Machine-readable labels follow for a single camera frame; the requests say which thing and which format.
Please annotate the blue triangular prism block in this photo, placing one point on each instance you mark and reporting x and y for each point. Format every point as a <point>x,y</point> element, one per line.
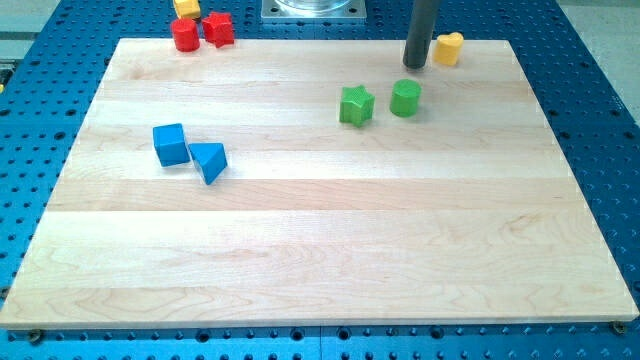
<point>209,159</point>

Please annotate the yellow heart block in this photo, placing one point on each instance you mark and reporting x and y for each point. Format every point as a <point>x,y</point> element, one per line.
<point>448,48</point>

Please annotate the green star block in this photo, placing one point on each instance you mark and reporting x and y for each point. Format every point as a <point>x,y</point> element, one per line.
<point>356,105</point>

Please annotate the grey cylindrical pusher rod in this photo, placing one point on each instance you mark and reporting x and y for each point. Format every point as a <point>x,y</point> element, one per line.
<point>422,23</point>

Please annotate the light wooden board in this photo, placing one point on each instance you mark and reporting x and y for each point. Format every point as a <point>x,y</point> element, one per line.
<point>467,212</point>

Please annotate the red cylinder block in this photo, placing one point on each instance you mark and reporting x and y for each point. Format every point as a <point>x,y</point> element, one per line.
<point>185,34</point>

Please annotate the green cylinder block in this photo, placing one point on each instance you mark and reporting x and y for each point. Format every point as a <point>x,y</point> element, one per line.
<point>405,98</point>

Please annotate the red star block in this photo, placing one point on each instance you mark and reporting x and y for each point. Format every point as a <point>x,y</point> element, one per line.
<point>218,29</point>

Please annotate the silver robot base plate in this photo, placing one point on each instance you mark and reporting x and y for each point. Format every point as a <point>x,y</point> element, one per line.
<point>289,10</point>

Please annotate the blue cube block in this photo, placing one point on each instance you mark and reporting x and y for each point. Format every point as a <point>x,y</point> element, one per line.
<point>170,145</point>

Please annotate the yellow block at top edge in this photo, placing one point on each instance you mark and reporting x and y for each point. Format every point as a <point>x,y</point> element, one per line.
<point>189,9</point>

